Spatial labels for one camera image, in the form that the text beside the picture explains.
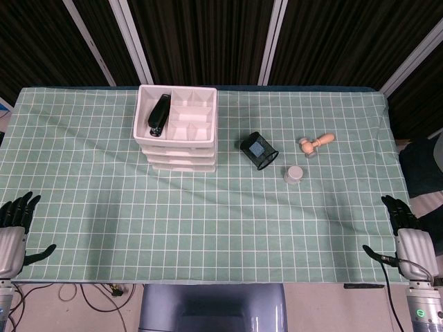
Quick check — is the green checked tablecloth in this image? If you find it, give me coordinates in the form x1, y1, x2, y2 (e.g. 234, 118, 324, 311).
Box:
0, 86, 411, 284

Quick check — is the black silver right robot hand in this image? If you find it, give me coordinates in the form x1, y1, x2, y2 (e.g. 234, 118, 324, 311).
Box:
362, 195, 437, 282

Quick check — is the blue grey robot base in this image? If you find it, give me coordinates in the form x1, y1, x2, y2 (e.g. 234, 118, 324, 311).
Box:
138, 283, 289, 332

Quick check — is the black bar under table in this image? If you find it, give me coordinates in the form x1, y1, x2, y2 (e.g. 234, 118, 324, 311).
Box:
343, 283, 386, 290

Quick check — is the black right hand cable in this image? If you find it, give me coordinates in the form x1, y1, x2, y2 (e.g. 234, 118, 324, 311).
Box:
379, 255, 406, 332

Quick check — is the white partition frame post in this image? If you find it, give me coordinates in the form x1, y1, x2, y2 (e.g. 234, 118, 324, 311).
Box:
379, 20, 443, 98
62, 0, 117, 87
108, 0, 155, 86
257, 0, 289, 86

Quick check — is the black stapler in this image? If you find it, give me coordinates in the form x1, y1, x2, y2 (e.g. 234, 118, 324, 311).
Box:
147, 93, 172, 138

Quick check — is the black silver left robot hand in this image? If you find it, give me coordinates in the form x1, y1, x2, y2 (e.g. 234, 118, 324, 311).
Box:
0, 192, 57, 280

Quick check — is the wooden toy hammer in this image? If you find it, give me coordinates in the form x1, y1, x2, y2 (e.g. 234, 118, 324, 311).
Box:
299, 133, 336, 159

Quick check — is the black mesh pen holder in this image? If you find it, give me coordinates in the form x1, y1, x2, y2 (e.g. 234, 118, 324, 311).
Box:
239, 131, 280, 172

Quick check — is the dark floor cable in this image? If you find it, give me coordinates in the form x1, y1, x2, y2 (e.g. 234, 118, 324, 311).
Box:
5, 282, 55, 332
57, 283, 129, 332

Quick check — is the white drawer organizer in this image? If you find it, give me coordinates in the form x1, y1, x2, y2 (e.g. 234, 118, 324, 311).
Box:
133, 84, 219, 173

